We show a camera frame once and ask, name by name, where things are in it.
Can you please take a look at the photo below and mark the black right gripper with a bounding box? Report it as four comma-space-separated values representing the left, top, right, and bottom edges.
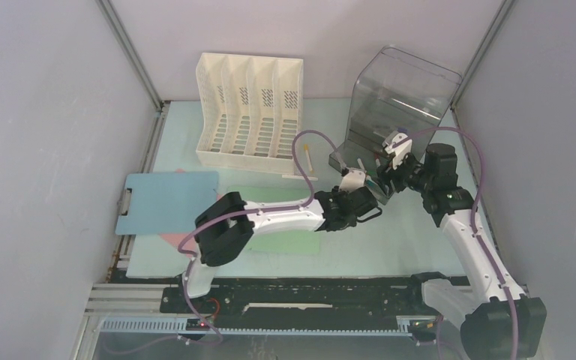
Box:
371, 149, 434, 197

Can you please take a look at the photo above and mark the transparent grey drawer box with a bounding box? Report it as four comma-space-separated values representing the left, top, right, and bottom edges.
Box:
328, 46, 461, 204

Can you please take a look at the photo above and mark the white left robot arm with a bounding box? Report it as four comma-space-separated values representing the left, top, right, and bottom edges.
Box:
178, 187, 383, 313

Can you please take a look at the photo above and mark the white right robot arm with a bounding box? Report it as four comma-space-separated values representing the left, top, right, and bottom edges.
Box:
377, 141, 547, 359

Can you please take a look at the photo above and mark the green clipboard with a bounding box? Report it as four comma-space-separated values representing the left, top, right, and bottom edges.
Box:
227, 186, 320, 255

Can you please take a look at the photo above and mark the white marker pen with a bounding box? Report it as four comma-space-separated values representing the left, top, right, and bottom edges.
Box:
281, 174, 319, 182

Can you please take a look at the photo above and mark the yellow capped pen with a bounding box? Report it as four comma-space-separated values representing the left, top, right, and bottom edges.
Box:
303, 144, 314, 174

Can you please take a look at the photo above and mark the white file organizer rack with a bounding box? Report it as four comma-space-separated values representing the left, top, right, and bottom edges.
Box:
196, 52, 304, 175

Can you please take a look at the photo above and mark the pink paper sheet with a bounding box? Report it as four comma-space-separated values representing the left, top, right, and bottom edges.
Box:
159, 233, 196, 251

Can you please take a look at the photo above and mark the blue clipboard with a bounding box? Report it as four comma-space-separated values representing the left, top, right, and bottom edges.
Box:
115, 171, 219, 236

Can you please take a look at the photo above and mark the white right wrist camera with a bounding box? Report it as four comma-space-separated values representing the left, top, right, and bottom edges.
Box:
382, 131, 413, 170

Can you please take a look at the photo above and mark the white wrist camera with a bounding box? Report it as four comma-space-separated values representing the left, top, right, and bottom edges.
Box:
338, 167, 367, 193
382, 131, 413, 170

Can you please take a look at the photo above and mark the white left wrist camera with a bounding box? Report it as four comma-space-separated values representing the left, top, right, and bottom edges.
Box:
338, 167, 367, 193

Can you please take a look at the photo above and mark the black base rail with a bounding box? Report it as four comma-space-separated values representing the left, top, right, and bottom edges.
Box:
159, 277, 439, 332

